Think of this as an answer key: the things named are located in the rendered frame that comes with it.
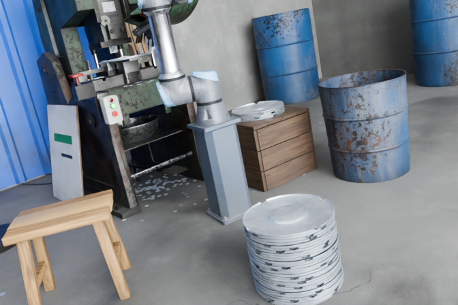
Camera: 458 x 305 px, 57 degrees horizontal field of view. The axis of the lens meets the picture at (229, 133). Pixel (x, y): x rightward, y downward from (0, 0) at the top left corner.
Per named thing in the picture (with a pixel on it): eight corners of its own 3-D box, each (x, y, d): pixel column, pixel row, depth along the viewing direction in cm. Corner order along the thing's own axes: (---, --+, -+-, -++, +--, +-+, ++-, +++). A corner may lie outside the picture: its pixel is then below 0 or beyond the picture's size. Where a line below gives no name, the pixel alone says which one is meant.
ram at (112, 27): (132, 36, 235) (119, -20, 228) (108, 41, 226) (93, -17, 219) (118, 39, 248) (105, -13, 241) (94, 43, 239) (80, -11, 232)
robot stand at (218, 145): (258, 210, 197) (241, 117, 187) (224, 225, 189) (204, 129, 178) (238, 200, 213) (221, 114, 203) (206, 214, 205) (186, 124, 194)
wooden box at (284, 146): (317, 168, 236) (309, 107, 227) (264, 192, 217) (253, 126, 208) (272, 157, 269) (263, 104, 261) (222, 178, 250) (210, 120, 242)
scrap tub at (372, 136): (429, 159, 218) (422, 67, 206) (387, 190, 192) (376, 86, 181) (358, 152, 250) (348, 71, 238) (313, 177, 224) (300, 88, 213)
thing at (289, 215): (296, 188, 154) (296, 186, 154) (354, 212, 129) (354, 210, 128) (227, 217, 142) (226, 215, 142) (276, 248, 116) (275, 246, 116)
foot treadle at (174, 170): (189, 176, 229) (187, 167, 228) (174, 183, 223) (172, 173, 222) (137, 163, 274) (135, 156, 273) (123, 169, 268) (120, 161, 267)
